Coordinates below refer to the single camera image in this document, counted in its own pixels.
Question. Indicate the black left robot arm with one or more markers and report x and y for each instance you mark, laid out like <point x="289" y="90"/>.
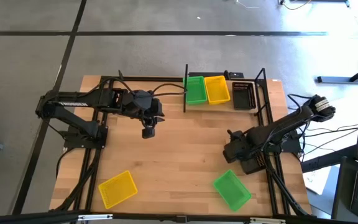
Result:
<point x="104" y="99"/>

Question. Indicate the white paper sheet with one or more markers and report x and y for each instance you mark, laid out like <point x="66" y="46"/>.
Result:
<point x="317" y="180"/>

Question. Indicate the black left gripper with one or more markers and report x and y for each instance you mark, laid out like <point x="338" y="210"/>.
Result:
<point x="148" y="105"/>

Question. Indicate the black aluminium crossbeam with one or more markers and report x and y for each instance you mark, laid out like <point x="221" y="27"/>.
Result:
<point x="166" y="218"/>

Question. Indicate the yellow plastic basket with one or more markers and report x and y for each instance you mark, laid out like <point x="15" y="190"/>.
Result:
<point x="117" y="189"/>
<point x="217" y="90"/>

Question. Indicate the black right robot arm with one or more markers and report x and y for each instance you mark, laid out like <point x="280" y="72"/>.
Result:
<point x="284" y="124"/>

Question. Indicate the silver metal bracket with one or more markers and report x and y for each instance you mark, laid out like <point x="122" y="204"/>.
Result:
<point x="267" y="221"/>
<point x="95" y="217"/>

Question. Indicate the green plastic basket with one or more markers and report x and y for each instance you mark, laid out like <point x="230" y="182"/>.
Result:
<point x="195" y="90"/>
<point x="232" y="190"/>

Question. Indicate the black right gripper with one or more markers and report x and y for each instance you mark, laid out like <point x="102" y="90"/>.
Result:
<point x="236" y="151"/>

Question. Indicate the black side desk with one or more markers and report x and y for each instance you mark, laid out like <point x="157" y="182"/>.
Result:
<point x="343" y="186"/>

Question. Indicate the black desk base on floor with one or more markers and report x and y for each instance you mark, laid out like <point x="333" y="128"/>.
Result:
<point x="337" y="79"/>

